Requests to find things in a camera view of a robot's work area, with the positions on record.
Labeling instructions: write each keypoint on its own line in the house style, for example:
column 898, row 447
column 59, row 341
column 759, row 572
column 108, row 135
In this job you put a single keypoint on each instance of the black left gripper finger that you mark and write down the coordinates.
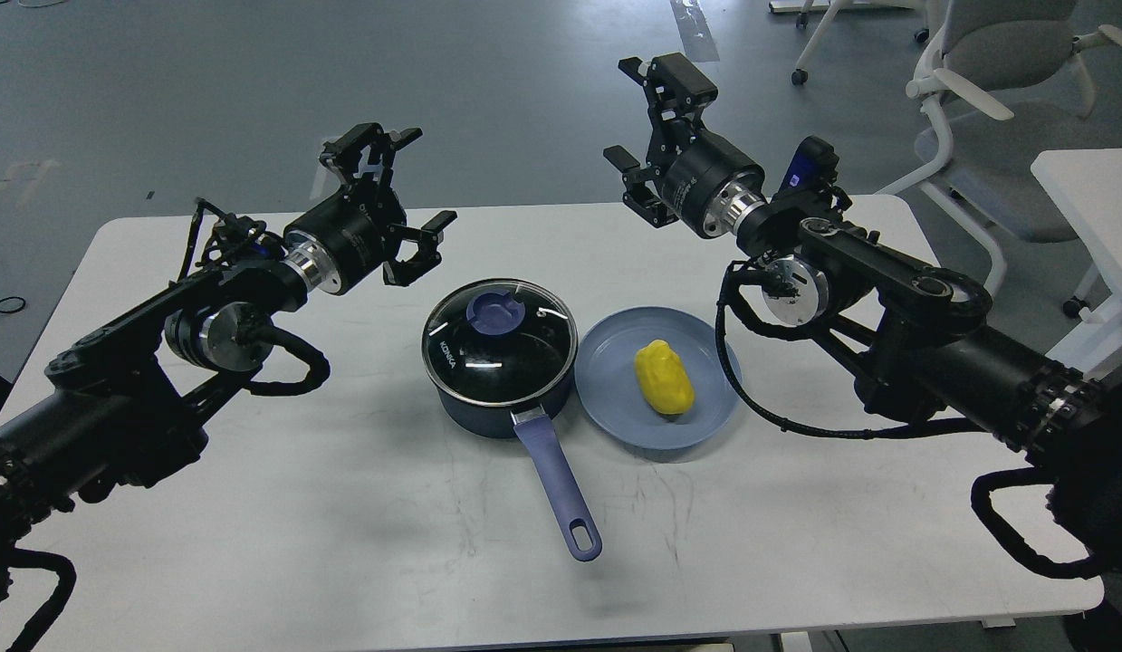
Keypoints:
column 427, row 239
column 363, row 159

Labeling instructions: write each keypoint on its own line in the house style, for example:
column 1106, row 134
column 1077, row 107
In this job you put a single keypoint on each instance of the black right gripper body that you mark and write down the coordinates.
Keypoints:
column 698, row 177

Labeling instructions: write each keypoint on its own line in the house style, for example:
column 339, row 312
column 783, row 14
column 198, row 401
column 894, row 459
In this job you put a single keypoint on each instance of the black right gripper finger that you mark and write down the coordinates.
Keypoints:
column 677, row 93
column 637, row 194

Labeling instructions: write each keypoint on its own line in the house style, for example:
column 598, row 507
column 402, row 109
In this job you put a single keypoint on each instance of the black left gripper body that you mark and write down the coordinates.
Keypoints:
column 344, row 239

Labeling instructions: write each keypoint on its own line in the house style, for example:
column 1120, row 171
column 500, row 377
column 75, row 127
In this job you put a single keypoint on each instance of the glass lid with blue knob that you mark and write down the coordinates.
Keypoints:
column 498, row 342

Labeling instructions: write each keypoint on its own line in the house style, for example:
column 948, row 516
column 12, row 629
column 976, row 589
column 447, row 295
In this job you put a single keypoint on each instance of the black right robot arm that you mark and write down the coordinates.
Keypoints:
column 914, row 336

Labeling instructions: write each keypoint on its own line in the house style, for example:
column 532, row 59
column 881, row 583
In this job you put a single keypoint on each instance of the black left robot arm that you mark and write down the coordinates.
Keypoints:
column 130, row 400

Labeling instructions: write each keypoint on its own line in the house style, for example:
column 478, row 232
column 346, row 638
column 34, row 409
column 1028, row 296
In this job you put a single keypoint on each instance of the yellow potato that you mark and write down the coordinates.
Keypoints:
column 663, row 379

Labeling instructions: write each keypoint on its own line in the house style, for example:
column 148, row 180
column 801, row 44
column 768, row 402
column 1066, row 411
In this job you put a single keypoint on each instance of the blue plate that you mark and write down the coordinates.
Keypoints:
column 608, row 389

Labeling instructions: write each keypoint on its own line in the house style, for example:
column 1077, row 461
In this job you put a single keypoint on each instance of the white grey office chair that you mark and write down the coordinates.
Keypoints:
column 1000, row 82

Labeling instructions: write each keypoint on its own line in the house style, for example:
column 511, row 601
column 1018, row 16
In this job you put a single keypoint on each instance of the white side table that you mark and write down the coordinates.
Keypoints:
column 1086, row 186

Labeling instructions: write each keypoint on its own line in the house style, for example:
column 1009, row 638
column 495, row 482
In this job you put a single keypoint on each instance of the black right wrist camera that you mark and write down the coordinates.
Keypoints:
column 814, row 167

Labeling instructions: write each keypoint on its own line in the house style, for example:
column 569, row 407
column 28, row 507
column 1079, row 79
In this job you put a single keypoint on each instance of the blue saucepan with handle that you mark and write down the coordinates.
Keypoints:
column 531, row 423

